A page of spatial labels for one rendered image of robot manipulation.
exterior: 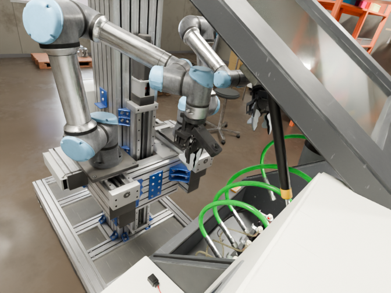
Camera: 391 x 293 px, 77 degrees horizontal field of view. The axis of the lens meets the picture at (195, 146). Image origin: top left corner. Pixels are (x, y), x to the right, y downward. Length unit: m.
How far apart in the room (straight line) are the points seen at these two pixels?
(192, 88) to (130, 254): 1.37
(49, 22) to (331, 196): 0.80
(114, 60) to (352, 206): 1.07
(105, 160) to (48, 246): 1.25
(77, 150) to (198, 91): 0.50
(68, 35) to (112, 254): 1.40
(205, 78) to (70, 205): 1.74
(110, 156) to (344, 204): 0.96
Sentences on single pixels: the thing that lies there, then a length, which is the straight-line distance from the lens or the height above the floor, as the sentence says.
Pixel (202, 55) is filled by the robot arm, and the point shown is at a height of 1.52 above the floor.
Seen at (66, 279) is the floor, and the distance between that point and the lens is 2.08.
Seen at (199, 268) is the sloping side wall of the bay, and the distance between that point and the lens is 0.73.
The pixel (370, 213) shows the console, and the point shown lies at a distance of 0.37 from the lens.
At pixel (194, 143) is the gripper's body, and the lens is 0.81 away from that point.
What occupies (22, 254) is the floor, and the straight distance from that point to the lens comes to 2.29.
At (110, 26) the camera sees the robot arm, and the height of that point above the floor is 1.62.
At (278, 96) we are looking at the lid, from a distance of 0.38.
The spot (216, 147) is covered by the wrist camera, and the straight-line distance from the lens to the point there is 0.77.
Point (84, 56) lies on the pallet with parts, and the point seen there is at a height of 0.18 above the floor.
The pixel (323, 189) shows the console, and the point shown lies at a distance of 0.37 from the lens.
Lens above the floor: 1.74
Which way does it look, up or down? 31 degrees down
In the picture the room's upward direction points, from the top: 9 degrees clockwise
